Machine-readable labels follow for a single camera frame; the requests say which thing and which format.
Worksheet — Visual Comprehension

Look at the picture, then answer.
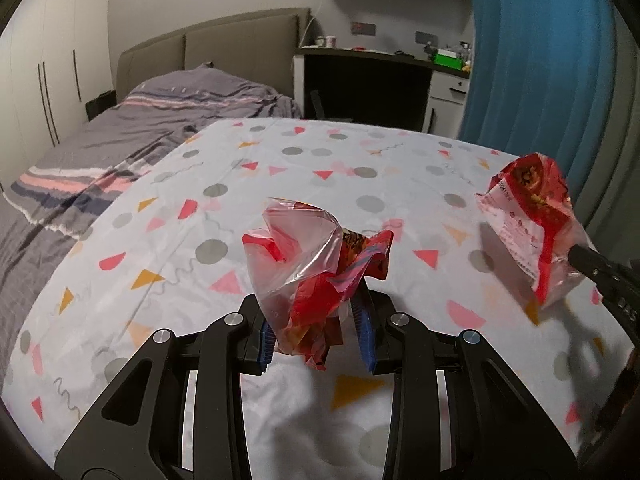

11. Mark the red snack wrapper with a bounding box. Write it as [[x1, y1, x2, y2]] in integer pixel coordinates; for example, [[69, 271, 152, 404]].
[[476, 153, 589, 307]]

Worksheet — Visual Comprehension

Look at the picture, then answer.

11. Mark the clear red snack bag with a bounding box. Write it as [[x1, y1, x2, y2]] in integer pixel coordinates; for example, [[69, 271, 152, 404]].
[[242, 200, 394, 370]]

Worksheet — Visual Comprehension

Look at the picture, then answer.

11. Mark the grey window curtain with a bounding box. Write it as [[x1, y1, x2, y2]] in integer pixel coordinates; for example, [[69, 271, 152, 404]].
[[577, 12, 639, 263]]

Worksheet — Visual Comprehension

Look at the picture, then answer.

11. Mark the patterned white bed sheet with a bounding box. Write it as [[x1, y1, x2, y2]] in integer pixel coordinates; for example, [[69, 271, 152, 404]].
[[1, 119, 631, 462]]

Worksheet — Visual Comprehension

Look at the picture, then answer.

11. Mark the dark desk with drawers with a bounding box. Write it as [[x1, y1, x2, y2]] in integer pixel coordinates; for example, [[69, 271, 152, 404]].
[[293, 47, 470, 139]]

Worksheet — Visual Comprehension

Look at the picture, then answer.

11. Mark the blue window curtain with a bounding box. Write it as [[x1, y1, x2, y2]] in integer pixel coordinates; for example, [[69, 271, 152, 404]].
[[459, 0, 616, 196]]

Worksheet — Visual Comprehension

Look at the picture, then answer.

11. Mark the green white box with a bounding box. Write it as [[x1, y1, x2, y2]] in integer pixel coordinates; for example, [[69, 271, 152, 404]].
[[433, 49, 465, 70]]

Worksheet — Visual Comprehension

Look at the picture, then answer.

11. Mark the grey striped blanket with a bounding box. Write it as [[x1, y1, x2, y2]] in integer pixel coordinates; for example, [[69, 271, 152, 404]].
[[1, 64, 302, 365]]

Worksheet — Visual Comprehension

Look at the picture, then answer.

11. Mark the black bedside table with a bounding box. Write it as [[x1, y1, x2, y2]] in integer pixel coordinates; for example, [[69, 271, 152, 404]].
[[85, 90, 117, 122]]

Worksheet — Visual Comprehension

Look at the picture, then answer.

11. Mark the grey upholstered headboard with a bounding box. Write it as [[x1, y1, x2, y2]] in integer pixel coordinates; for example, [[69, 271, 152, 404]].
[[115, 8, 311, 101]]

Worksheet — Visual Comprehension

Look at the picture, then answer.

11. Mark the white wardrobe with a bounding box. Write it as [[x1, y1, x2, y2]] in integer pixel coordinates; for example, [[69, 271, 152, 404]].
[[1, 0, 113, 188]]

